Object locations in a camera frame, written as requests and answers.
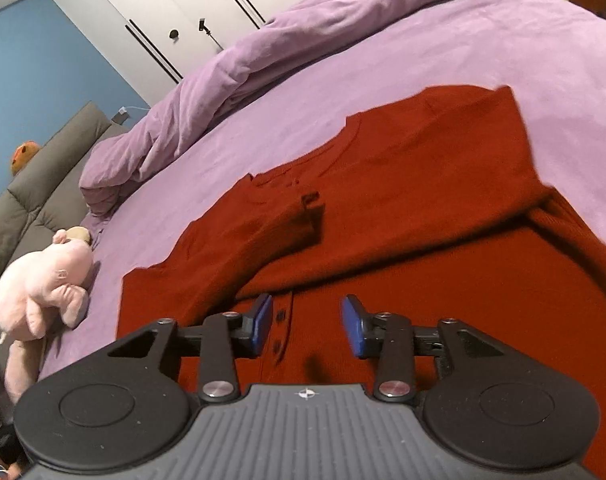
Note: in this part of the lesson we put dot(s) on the orange plush toy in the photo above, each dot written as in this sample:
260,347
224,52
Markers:
25,157

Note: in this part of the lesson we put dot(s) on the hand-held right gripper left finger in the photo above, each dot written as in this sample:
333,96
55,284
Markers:
263,322

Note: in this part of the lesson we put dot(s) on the small brown plush toy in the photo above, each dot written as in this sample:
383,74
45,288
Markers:
80,235

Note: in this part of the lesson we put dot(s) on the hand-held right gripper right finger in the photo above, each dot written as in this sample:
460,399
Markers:
350,325

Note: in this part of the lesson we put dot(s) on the pink plush pig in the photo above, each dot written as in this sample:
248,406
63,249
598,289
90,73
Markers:
48,280

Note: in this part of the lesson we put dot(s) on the red knit sweater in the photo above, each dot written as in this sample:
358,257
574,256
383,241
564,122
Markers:
408,185

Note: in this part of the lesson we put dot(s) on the purple duvet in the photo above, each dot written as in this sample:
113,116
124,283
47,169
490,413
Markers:
243,65

